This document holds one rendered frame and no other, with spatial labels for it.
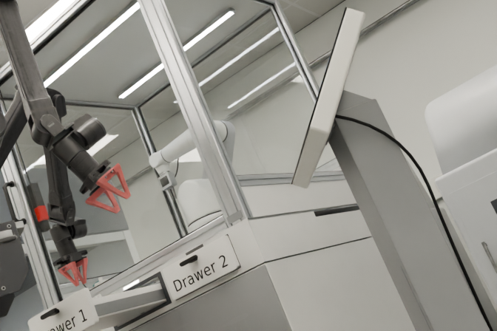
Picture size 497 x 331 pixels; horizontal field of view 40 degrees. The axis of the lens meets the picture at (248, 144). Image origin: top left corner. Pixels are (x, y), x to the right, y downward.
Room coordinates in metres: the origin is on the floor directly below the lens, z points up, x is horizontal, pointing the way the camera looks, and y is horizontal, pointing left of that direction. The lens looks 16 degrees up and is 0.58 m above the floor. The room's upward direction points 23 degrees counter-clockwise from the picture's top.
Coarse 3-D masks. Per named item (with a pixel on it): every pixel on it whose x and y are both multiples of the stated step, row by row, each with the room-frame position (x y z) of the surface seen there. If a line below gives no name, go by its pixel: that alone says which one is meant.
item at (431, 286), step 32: (352, 128) 1.63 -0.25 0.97; (384, 128) 1.64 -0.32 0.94; (352, 160) 1.64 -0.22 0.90; (384, 160) 1.63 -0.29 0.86; (352, 192) 1.77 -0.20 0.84; (384, 192) 1.63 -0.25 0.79; (416, 192) 1.64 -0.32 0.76; (384, 224) 1.63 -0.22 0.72; (416, 224) 1.63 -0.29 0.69; (384, 256) 1.75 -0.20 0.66; (416, 256) 1.63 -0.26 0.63; (448, 256) 1.64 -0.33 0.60; (416, 288) 1.63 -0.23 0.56; (448, 288) 1.63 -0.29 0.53; (416, 320) 1.72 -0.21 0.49; (448, 320) 1.63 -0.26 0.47; (480, 320) 1.64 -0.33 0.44
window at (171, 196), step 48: (96, 0) 2.23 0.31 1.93; (48, 48) 2.38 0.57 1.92; (96, 48) 2.27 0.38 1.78; (144, 48) 2.16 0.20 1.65; (0, 96) 2.56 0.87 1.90; (96, 96) 2.31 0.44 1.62; (144, 96) 2.20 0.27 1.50; (96, 144) 2.35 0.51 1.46; (144, 144) 2.24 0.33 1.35; (192, 144) 2.14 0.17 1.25; (48, 192) 2.51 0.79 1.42; (144, 192) 2.28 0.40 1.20; (192, 192) 2.18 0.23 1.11; (48, 240) 2.55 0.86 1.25; (96, 240) 2.43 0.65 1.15; (144, 240) 2.32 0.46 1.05
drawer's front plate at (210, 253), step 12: (216, 240) 2.13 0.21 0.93; (228, 240) 2.12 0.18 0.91; (204, 252) 2.16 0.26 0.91; (216, 252) 2.14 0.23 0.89; (228, 252) 2.12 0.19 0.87; (192, 264) 2.19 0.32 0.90; (204, 264) 2.17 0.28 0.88; (216, 264) 2.15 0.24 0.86; (228, 264) 2.12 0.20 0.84; (168, 276) 2.25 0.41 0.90; (180, 276) 2.22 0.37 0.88; (192, 276) 2.20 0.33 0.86; (204, 276) 2.18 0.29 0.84; (216, 276) 2.15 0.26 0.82; (192, 288) 2.21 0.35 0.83
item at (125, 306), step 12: (144, 288) 2.23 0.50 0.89; (156, 288) 2.27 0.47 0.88; (96, 300) 2.05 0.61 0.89; (108, 300) 2.09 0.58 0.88; (120, 300) 2.12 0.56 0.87; (132, 300) 2.17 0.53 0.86; (144, 300) 2.21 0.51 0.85; (156, 300) 2.25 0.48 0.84; (96, 312) 2.03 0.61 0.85; (108, 312) 2.07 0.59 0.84; (120, 312) 2.11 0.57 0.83; (132, 312) 2.23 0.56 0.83; (96, 324) 2.16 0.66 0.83; (108, 324) 2.29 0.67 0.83
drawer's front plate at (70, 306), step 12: (84, 288) 2.00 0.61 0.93; (72, 300) 2.03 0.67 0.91; (84, 300) 2.00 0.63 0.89; (60, 312) 2.06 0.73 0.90; (72, 312) 2.03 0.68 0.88; (84, 312) 2.01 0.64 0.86; (36, 324) 2.12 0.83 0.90; (48, 324) 2.10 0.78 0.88; (60, 324) 2.07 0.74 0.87; (72, 324) 2.04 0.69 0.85; (84, 324) 2.02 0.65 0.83
